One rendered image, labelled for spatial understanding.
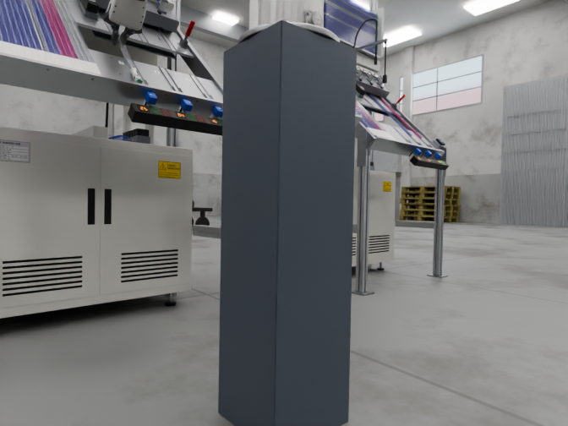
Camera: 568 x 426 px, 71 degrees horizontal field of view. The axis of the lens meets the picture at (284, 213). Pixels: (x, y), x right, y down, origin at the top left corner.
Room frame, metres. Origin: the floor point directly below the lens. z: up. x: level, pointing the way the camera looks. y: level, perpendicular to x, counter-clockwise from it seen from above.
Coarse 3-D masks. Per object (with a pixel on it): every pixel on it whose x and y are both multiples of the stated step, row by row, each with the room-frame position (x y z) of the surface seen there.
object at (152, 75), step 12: (96, 60) 1.13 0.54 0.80; (108, 60) 1.17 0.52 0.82; (120, 60) 1.21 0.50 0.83; (132, 60) 1.24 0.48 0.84; (108, 72) 1.11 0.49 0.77; (120, 72) 1.15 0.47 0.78; (144, 72) 1.22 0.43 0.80; (156, 72) 1.27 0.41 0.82; (168, 72) 1.31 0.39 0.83; (156, 84) 1.20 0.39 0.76; (168, 84) 1.24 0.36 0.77; (180, 84) 1.29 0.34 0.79; (192, 84) 1.33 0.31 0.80; (204, 84) 1.38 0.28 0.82; (204, 96) 1.30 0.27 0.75; (216, 96) 1.35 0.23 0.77
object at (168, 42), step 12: (72, 0) 1.38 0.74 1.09; (72, 12) 1.30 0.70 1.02; (84, 24) 1.28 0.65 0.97; (96, 24) 1.33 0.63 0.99; (108, 24) 1.38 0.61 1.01; (144, 24) 1.55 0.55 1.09; (96, 36) 1.36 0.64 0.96; (108, 36) 1.40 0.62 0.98; (132, 36) 1.39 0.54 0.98; (144, 36) 1.44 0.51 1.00; (156, 36) 1.51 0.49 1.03; (168, 36) 1.57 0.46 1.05; (144, 48) 1.48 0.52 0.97; (156, 48) 1.54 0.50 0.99; (168, 48) 1.48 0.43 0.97; (180, 48) 1.54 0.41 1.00
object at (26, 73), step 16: (0, 64) 0.90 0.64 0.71; (16, 64) 0.92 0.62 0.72; (32, 64) 0.93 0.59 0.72; (48, 64) 0.95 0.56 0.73; (0, 80) 0.92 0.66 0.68; (16, 80) 0.94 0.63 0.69; (32, 80) 0.96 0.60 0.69; (48, 80) 0.97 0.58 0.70; (64, 80) 0.99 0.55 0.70; (80, 80) 1.01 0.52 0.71; (96, 80) 1.03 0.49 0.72; (112, 80) 1.05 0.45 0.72; (128, 80) 1.09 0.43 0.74; (80, 96) 1.04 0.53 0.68; (96, 96) 1.06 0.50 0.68; (112, 96) 1.08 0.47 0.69; (128, 96) 1.11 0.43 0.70; (144, 96) 1.13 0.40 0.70; (160, 96) 1.15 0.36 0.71; (176, 96) 1.18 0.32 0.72; (192, 96) 1.21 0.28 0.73; (192, 112) 1.25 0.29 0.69; (208, 112) 1.28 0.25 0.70
